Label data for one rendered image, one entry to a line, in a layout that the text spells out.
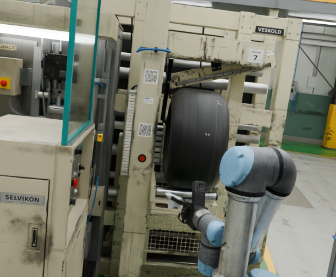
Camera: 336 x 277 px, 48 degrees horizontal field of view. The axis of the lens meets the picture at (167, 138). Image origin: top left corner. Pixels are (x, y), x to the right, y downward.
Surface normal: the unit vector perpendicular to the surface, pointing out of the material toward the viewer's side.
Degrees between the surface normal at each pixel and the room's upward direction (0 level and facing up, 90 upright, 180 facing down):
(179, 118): 68
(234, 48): 90
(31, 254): 90
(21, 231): 90
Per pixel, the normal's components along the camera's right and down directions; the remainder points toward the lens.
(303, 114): -0.09, 0.16
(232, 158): -0.90, -0.18
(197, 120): 0.11, -0.33
